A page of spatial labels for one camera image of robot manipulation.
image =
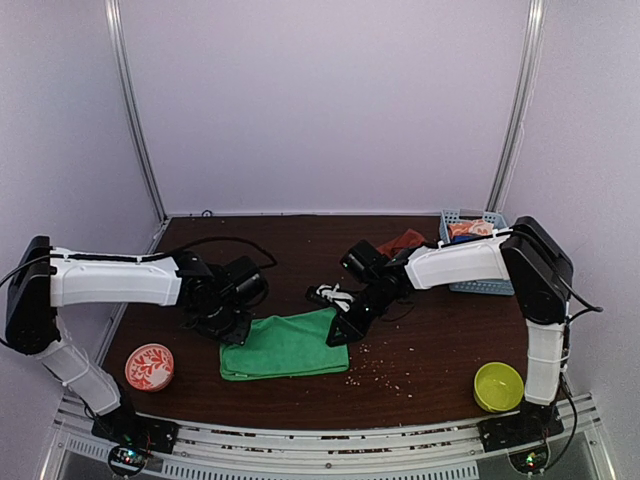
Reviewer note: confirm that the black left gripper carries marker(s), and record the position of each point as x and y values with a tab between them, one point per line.
237	336

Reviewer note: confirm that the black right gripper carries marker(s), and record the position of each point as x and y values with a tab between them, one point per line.
352	330

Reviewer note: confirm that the green microfibre towel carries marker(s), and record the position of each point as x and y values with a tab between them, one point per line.
283	347

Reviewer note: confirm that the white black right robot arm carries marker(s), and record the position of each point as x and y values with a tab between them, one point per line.
524	254

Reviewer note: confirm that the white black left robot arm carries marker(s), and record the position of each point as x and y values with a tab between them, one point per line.
48	278

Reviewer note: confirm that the red white patterned plate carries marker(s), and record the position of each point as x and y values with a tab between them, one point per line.
150	368

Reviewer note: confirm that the dark red towel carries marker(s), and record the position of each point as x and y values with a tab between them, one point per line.
409	239

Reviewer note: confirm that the blue folded towel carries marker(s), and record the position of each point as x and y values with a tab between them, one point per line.
462	239

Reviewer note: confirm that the light blue perforated basket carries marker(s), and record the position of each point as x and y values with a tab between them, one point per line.
484	286

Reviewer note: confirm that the yellow-green bowl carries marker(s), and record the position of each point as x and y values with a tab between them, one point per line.
497	387

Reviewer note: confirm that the orange white patterned cloth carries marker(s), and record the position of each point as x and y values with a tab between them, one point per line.
469	228

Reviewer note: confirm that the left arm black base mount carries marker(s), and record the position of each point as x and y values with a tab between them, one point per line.
125	426

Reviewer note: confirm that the aluminium front rail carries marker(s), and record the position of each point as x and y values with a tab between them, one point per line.
449	450

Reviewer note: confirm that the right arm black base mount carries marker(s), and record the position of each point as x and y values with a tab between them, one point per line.
532	423

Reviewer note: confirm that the left aluminium frame post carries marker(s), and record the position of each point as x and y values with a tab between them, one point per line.
133	118

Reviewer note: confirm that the aluminium frame post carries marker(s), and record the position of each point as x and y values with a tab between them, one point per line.
525	84
133	118

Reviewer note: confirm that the right aluminium frame post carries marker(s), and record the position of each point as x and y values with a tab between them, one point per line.
525	84

